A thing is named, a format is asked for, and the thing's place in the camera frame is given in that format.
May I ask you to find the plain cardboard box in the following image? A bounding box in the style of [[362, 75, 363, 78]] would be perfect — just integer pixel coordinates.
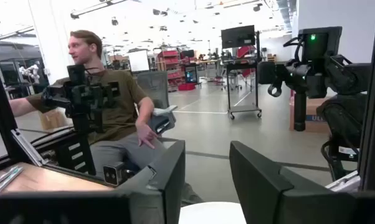
[[37, 107, 74, 131]]

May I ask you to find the red shelf rack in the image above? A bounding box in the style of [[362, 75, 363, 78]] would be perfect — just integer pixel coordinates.
[[157, 49, 183, 93]]

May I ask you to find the fork with patterned handle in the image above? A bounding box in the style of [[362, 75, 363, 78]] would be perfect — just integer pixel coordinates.
[[0, 168, 24, 200]]

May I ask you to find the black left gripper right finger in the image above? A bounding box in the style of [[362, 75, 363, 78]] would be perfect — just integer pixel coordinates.
[[229, 141, 359, 224]]

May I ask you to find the cardboard box with blue print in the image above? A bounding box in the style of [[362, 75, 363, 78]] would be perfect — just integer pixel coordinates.
[[289, 95, 331, 134]]

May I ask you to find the silver aluminium bracket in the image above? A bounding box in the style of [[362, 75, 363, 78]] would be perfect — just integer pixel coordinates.
[[10, 129, 48, 167], [326, 170, 361, 192]]

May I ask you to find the person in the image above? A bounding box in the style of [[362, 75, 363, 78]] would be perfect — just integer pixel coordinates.
[[0, 29, 204, 206]]

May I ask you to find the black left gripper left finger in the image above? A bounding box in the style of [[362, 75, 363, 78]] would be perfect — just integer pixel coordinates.
[[112, 139, 186, 224]]

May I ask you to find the grey office chair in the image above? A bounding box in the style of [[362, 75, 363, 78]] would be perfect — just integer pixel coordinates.
[[133, 70, 178, 135]]

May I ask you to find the white round plate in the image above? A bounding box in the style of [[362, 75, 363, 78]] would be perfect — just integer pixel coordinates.
[[178, 201, 247, 224]]

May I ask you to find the whiteboard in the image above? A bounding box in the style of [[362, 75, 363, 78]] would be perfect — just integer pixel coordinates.
[[127, 49, 151, 73]]

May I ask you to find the small table-level camera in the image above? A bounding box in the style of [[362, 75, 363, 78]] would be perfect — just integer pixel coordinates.
[[102, 161, 126, 187]]

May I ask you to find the knife with patterned handle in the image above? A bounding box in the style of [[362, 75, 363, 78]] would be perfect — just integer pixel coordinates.
[[0, 166, 19, 191]]

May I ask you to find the black monitor cart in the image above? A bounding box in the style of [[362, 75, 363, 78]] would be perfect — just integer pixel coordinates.
[[221, 24, 263, 121]]

